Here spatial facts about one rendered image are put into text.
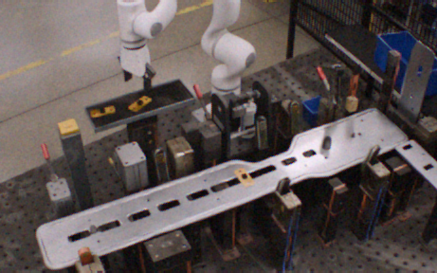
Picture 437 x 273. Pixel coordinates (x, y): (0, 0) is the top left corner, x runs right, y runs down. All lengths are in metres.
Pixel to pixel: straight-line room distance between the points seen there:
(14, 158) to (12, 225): 1.41
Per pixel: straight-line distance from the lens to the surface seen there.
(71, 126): 1.86
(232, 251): 2.01
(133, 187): 1.82
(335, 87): 2.07
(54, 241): 1.73
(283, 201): 1.73
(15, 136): 3.77
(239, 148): 2.01
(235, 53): 2.11
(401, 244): 2.15
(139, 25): 1.64
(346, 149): 2.00
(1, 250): 2.16
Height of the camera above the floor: 2.31
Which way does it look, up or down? 41 degrees down
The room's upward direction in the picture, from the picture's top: straight up
